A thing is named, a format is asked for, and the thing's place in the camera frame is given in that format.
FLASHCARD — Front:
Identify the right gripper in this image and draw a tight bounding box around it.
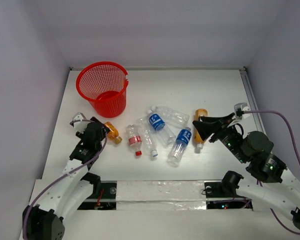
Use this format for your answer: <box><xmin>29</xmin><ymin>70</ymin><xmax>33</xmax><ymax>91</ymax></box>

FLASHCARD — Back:
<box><xmin>191</xmin><ymin>111</ymin><xmax>248</xmax><ymax>163</ymax></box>

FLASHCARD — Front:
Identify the small orange juice bottle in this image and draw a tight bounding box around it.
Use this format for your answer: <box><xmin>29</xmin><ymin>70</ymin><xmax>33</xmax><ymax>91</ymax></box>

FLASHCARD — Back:
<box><xmin>104</xmin><ymin>121</ymin><xmax>122</xmax><ymax>145</ymax></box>

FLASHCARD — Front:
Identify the tall orange drink bottle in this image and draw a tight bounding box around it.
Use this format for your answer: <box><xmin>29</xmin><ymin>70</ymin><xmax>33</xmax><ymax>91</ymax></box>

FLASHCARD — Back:
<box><xmin>193</xmin><ymin>108</ymin><xmax>208</xmax><ymax>153</ymax></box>

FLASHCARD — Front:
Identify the red label clear bottle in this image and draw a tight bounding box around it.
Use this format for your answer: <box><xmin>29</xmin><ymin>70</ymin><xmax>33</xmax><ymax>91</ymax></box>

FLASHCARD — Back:
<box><xmin>125</xmin><ymin>124</ymin><xmax>142</xmax><ymax>157</ymax></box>

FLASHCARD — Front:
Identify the clear unlabelled bottle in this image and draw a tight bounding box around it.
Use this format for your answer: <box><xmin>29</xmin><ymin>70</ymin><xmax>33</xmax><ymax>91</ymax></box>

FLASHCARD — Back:
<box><xmin>150</xmin><ymin>106</ymin><xmax>190</xmax><ymax>129</ymax></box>

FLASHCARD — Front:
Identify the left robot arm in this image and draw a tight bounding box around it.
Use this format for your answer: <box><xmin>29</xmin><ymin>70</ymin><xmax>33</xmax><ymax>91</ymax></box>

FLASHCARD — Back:
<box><xmin>22</xmin><ymin>117</ymin><xmax>109</xmax><ymax>240</ymax></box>

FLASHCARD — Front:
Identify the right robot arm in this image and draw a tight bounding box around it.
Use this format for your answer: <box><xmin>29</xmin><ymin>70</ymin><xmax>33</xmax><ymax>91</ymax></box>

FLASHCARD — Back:
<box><xmin>192</xmin><ymin>109</ymin><xmax>300</xmax><ymax>235</ymax></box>

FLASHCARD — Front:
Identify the blue label bottle right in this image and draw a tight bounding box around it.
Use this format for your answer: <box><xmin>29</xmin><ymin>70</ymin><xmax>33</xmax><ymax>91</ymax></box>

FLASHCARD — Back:
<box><xmin>167</xmin><ymin>127</ymin><xmax>192</xmax><ymax>167</ymax></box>

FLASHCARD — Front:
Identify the blue label bottle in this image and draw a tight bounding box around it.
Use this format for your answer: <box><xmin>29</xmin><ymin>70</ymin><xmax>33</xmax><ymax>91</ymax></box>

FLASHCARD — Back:
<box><xmin>167</xmin><ymin>127</ymin><xmax>192</xmax><ymax>167</ymax></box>
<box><xmin>146</xmin><ymin>110</ymin><xmax>176</xmax><ymax>148</ymax></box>

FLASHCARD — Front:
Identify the red plastic mesh basket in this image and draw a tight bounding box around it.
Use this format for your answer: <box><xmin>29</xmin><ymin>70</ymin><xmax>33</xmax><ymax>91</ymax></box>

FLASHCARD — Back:
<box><xmin>76</xmin><ymin>61</ymin><xmax>129</xmax><ymax>118</ymax></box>

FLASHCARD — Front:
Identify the clear bottle white cap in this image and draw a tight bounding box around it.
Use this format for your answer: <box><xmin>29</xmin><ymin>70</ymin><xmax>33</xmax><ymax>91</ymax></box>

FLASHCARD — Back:
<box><xmin>135</xmin><ymin>118</ymin><xmax>158</xmax><ymax>158</ymax></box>

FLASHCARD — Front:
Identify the blue label bottle middle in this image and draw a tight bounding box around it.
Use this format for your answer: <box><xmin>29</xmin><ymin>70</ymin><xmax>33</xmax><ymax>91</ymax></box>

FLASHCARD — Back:
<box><xmin>146</xmin><ymin>110</ymin><xmax>176</xmax><ymax>148</ymax></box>

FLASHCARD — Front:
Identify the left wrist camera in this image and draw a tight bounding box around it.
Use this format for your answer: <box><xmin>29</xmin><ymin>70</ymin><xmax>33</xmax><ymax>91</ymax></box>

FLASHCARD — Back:
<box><xmin>69</xmin><ymin>112</ymin><xmax>93</xmax><ymax>130</ymax></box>

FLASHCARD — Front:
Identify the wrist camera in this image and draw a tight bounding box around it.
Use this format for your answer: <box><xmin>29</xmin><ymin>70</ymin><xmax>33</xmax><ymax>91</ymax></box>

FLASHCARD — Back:
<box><xmin>69</xmin><ymin>112</ymin><xmax>93</xmax><ymax>130</ymax></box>
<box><xmin>230</xmin><ymin>102</ymin><xmax>251</xmax><ymax>126</ymax></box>

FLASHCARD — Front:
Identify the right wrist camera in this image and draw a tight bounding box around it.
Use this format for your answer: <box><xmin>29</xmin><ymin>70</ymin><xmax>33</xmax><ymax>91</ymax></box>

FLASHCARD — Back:
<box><xmin>230</xmin><ymin>102</ymin><xmax>251</xmax><ymax>126</ymax></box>

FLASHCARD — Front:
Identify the aluminium rail right edge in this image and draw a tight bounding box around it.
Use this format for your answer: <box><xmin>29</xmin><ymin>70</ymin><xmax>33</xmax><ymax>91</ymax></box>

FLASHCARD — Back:
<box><xmin>239</xmin><ymin>67</ymin><xmax>266</xmax><ymax>134</ymax></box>

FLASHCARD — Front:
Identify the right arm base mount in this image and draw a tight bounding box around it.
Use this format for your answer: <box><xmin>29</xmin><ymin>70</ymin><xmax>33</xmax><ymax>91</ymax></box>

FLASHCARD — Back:
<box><xmin>201</xmin><ymin>181</ymin><xmax>253</xmax><ymax>210</ymax></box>

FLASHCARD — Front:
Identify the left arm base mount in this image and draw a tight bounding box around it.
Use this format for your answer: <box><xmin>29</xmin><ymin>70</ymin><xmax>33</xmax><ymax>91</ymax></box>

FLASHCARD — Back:
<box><xmin>78</xmin><ymin>181</ymin><xmax>117</xmax><ymax>211</ymax></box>

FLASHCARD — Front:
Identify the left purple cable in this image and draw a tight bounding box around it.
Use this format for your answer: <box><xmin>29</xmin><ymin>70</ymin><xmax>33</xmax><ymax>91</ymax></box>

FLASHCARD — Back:
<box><xmin>21</xmin><ymin>119</ymin><xmax>108</xmax><ymax>240</ymax></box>

